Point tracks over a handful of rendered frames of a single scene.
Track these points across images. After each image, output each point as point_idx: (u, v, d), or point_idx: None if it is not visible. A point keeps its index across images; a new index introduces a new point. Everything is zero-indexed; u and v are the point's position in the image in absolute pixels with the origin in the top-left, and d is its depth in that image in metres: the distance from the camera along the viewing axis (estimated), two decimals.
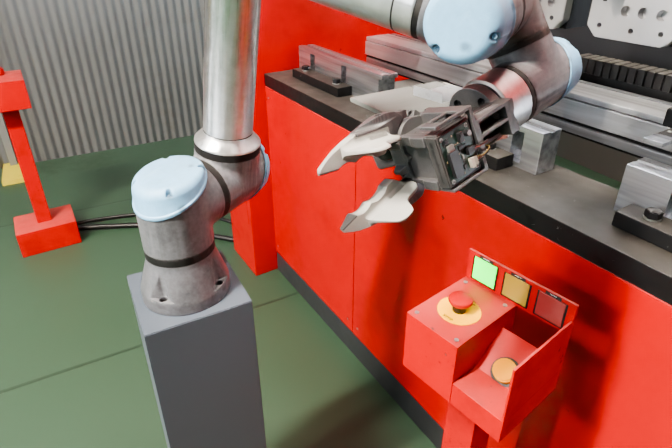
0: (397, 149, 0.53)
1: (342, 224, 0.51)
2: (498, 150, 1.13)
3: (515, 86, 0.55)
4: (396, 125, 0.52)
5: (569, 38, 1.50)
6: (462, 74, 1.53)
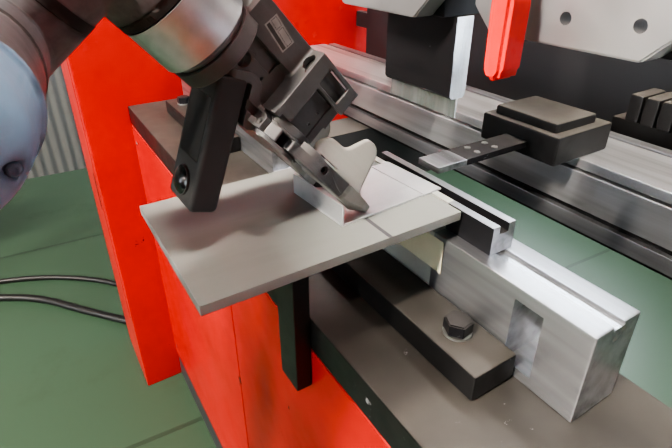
0: None
1: None
2: (479, 337, 0.47)
3: None
4: (310, 148, 0.42)
5: (613, 57, 0.84)
6: (425, 119, 0.87)
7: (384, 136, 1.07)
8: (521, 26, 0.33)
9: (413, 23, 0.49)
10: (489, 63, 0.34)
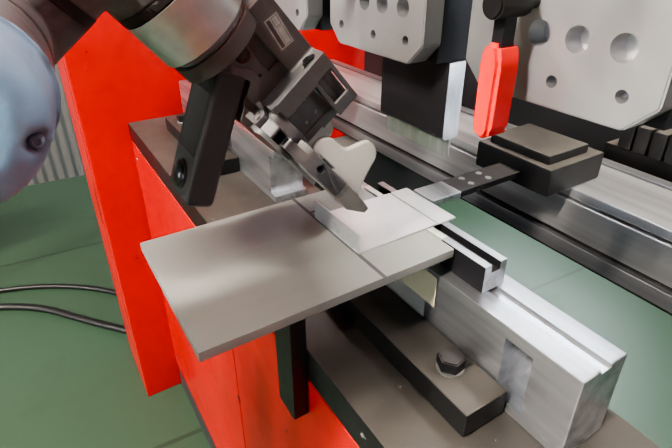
0: None
1: None
2: (471, 373, 0.48)
3: None
4: (307, 146, 0.42)
5: None
6: None
7: (382, 154, 1.08)
8: (508, 88, 0.34)
9: (407, 65, 0.51)
10: (478, 122, 0.35)
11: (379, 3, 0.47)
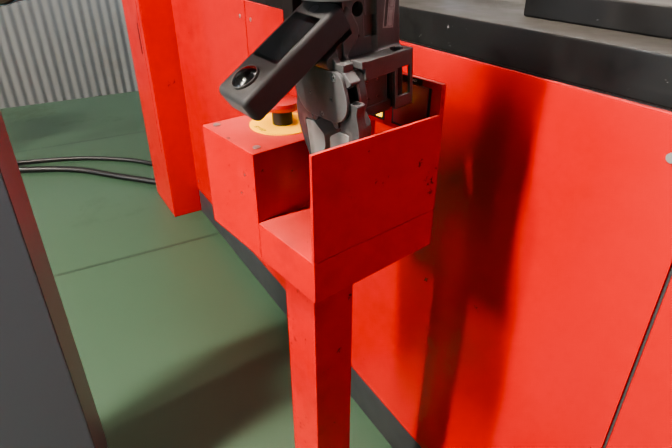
0: None
1: None
2: None
3: None
4: (360, 120, 0.45)
5: None
6: None
7: None
8: None
9: None
10: None
11: None
